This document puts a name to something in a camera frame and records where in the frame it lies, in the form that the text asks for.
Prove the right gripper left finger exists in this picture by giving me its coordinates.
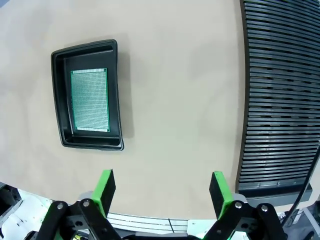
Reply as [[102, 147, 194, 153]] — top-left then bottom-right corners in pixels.
[[34, 169, 123, 240]]

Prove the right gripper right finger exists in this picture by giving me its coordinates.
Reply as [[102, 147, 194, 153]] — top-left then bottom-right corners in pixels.
[[201, 171, 287, 240]]

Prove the green perforated circuit board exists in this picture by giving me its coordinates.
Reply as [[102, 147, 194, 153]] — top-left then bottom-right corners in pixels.
[[69, 67, 110, 132]]

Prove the black plastic ESD tray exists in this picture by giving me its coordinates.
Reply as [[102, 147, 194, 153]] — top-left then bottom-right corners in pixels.
[[50, 38, 125, 152]]

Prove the white machine housing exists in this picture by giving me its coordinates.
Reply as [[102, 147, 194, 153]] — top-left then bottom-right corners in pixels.
[[0, 182, 55, 240]]

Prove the black slotted board rack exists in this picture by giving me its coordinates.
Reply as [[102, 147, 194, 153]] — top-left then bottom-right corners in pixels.
[[234, 0, 320, 200]]

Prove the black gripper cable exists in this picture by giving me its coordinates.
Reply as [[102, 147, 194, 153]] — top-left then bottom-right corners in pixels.
[[282, 146, 320, 226]]

